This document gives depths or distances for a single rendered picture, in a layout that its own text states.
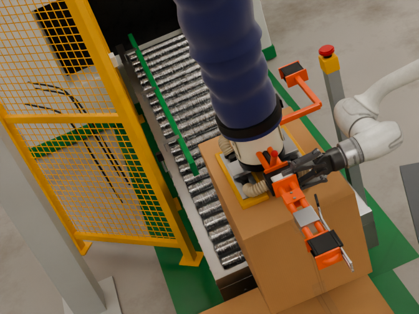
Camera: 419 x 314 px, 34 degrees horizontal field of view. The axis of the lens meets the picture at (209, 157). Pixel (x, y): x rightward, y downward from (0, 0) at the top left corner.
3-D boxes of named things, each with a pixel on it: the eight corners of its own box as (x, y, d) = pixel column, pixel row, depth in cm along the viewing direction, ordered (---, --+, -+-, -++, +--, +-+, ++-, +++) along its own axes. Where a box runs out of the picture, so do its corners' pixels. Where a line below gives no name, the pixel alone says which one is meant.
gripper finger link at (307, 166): (326, 166, 218) (326, 162, 217) (293, 174, 216) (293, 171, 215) (321, 159, 221) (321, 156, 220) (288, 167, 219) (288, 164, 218)
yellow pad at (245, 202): (216, 157, 261) (212, 147, 258) (239, 147, 262) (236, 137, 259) (242, 210, 234) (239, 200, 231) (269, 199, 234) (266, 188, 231)
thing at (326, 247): (307, 251, 197) (303, 239, 194) (330, 241, 197) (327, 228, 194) (318, 270, 190) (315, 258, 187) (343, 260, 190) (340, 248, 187)
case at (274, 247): (225, 215, 295) (197, 144, 271) (310, 179, 296) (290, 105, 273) (271, 316, 246) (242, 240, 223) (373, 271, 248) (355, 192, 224)
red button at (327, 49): (317, 55, 306) (315, 48, 304) (331, 49, 307) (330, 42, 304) (323, 62, 301) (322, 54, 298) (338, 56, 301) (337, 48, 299)
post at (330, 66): (353, 211, 367) (317, 55, 306) (364, 206, 367) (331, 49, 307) (358, 219, 361) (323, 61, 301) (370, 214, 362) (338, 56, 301)
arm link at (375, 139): (367, 171, 220) (349, 149, 230) (411, 151, 220) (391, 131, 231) (361, 144, 213) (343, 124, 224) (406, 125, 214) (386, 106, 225)
